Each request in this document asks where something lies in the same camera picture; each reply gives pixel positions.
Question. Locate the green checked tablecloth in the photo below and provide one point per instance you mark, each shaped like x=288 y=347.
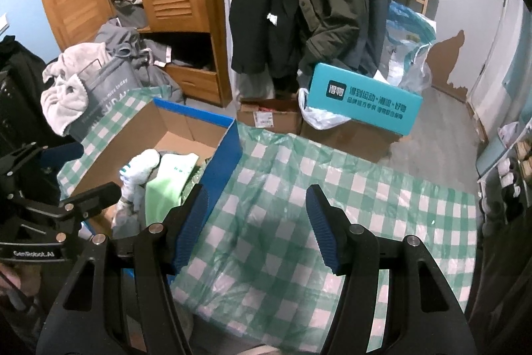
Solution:
x=270 y=213

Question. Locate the grey tote bag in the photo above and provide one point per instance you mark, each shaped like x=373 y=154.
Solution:
x=108 y=97

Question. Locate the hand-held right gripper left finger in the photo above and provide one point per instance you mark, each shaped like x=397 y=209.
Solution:
x=191 y=230

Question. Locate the grey hoodie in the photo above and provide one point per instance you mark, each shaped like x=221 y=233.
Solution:
x=120 y=39

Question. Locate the pile of grey clothes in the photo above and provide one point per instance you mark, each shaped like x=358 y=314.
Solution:
x=124 y=1

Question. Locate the teal shoebox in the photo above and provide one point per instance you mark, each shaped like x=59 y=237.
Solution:
x=365 y=101

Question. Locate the small labelled cardboard box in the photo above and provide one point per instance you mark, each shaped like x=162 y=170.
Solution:
x=270 y=118

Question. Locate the light green sock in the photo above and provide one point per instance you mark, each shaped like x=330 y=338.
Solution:
x=162 y=193

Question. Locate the white plastic bag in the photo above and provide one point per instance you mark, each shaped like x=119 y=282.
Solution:
x=320 y=116

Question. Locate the pale blue bin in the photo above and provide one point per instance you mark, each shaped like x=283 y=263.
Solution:
x=492 y=155

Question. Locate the cardboard box with blue rim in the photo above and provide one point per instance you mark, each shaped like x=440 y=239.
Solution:
x=178 y=126

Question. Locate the dark cloth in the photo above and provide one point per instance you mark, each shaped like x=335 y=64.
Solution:
x=20 y=89

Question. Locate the pale pink towel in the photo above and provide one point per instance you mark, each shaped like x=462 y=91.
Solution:
x=66 y=97

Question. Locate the wooden wardrobe drawer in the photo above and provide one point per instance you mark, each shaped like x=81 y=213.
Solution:
x=195 y=82

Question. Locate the metal shoe rack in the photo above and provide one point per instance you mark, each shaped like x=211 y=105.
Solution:
x=523 y=188

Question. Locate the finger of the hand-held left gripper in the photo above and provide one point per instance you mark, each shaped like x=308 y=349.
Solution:
x=62 y=152
x=95 y=199

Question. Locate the blue plastic bag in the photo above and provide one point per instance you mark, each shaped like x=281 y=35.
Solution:
x=409 y=47

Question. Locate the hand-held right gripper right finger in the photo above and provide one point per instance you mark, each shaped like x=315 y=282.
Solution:
x=322 y=230

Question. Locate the white sock with blue print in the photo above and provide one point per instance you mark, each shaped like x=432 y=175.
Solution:
x=139 y=165

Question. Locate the group of shoes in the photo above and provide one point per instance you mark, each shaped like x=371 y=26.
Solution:
x=509 y=176

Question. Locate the person's left hand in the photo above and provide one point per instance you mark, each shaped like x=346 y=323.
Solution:
x=18 y=288

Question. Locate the wooden wardrobe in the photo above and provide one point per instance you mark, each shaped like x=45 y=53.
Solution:
x=218 y=47

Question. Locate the large cardboard box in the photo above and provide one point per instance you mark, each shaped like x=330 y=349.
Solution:
x=353 y=143

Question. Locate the white door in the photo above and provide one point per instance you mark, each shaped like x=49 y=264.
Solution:
x=486 y=47

